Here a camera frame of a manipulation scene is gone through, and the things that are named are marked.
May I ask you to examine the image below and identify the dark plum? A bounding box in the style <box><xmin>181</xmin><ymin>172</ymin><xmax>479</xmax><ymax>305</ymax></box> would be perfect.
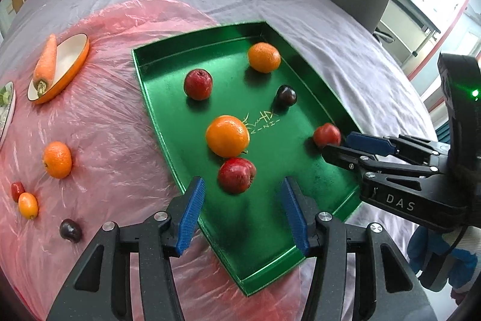
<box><xmin>276</xmin><ymin>85</ymin><xmax>298</xmax><ymax>108</ymax></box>
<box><xmin>59</xmin><ymin>218</ymin><xmax>82</xmax><ymax>243</ymax></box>

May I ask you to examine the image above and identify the grey patterned plate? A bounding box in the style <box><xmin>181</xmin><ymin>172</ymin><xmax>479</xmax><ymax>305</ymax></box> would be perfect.
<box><xmin>0</xmin><ymin>81</ymin><xmax>17</xmax><ymax>149</ymax></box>

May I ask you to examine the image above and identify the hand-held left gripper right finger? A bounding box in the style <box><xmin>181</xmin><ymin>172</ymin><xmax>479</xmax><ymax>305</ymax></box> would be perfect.
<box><xmin>281</xmin><ymin>176</ymin><xmax>438</xmax><ymax>321</ymax></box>

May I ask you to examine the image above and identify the red apple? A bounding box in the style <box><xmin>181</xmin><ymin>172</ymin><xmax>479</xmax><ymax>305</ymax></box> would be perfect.
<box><xmin>217</xmin><ymin>157</ymin><xmax>257</xmax><ymax>194</ymax></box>
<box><xmin>184</xmin><ymin>69</ymin><xmax>213</xmax><ymax>101</ymax></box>
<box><xmin>313</xmin><ymin>123</ymin><xmax>342</xmax><ymax>149</ymax></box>
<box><xmin>11</xmin><ymin>182</ymin><xmax>26</xmax><ymax>203</ymax></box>

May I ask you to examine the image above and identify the green tray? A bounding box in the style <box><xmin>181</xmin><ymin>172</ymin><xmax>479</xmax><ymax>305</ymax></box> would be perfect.
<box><xmin>131</xmin><ymin>20</ymin><xmax>363</xmax><ymax>296</ymax></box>

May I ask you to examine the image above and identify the orange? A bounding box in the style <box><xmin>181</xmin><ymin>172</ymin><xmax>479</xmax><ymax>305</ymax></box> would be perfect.
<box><xmin>248</xmin><ymin>42</ymin><xmax>282</xmax><ymax>74</ymax></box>
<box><xmin>205</xmin><ymin>115</ymin><xmax>251</xmax><ymax>159</ymax></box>
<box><xmin>42</xmin><ymin>141</ymin><xmax>73</xmax><ymax>179</ymax></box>
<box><xmin>18</xmin><ymin>192</ymin><xmax>39</xmax><ymax>220</ymax></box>

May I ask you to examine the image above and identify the person's right hand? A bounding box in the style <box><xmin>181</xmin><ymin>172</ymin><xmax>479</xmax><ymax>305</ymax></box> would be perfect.
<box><xmin>408</xmin><ymin>226</ymin><xmax>481</xmax><ymax>301</ymax></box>

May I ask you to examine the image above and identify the carrot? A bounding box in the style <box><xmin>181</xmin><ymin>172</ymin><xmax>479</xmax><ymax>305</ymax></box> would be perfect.
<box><xmin>32</xmin><ymin>34</ymin><xmax>58</xmax><ymax>98</ymax></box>

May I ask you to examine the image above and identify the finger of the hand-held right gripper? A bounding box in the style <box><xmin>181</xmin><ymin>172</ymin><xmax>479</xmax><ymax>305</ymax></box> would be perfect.
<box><xmin>321</xmin><ymin>144</ymin><xmax>449</xmax><ymax>179</ymax></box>
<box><xmin>346</xmin><ymin>132</ymin><xmax>452</xmax><ymax>167</ymax></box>

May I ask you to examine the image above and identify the orange plate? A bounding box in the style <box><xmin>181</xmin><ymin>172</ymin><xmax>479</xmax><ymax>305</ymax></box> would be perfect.
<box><xmin>27</xmin><ymin>33</ymin><xmax>91</xmax><ymax>104</ymax></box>

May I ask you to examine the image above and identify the black cable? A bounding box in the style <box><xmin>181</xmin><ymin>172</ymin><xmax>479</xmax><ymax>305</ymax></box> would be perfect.
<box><xmin>438</xmin><ymin>227</ymin><xmax>468</xmax><ymax>259</ymax></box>

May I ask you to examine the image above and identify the pink plastic sheet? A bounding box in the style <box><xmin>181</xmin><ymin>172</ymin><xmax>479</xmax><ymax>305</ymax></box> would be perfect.
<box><xmin>0</xmin><ymin>0</ymin><xmax>357</xmax><ymax>321</ymax></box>

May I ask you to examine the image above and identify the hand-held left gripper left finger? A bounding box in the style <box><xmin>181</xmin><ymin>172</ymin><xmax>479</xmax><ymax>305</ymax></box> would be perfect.
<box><xmin>47</xmin><ymin>176</ymin><xmax>207</xmax><ymax>321</ymax></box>

